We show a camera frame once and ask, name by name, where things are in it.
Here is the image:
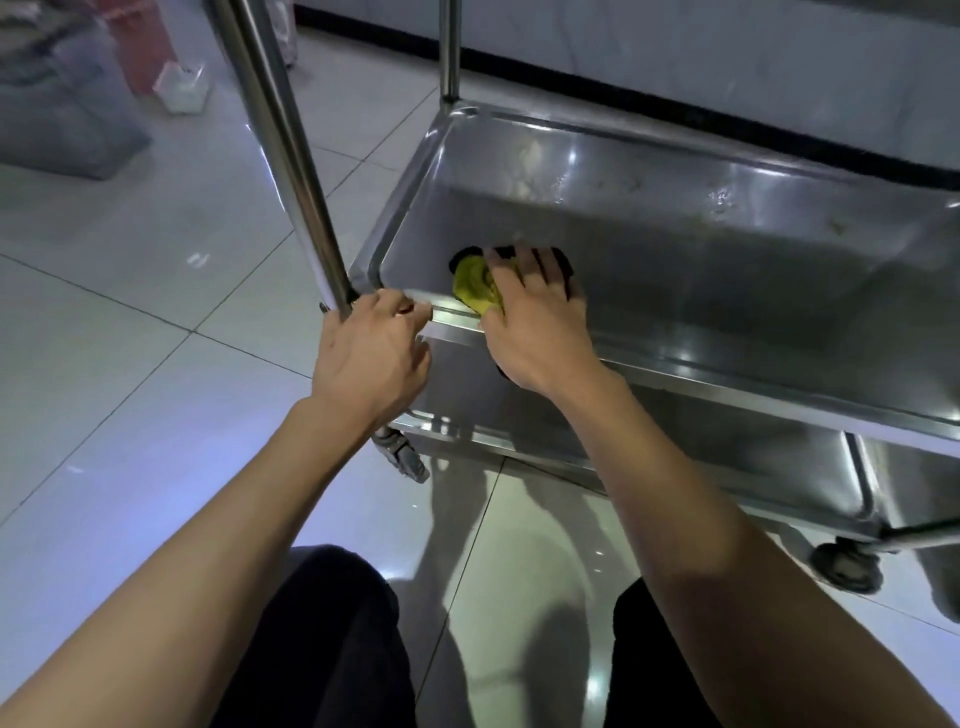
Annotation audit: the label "grey translucent storage bin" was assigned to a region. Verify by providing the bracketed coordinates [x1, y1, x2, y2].
[0, 14, 153, 181]

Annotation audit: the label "black trousers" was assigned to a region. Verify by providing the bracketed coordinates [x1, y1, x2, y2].
[213, 545, 721, 728]

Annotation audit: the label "white marble counter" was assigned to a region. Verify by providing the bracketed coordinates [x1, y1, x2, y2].
[296, 0, 960, 193]

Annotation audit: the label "black grip steel cart handle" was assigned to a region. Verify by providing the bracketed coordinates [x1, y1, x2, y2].
[206, 0, 464, 320]

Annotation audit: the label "person's right forearm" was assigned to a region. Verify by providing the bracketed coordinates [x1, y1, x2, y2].
[562, 371, 954, 728]

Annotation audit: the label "person's right hand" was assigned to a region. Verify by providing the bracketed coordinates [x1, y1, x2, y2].
[479, 243, 609, 399]

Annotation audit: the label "grey and yellow cleaning cloth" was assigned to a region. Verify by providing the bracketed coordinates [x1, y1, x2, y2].
[449, 243, 579, 384]

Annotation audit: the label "person's left hand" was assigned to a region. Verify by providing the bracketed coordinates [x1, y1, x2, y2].
[311, 288, 434, 444]

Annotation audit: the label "person's left forearm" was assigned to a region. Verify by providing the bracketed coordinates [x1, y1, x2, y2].
[0, 401, 376, 728]

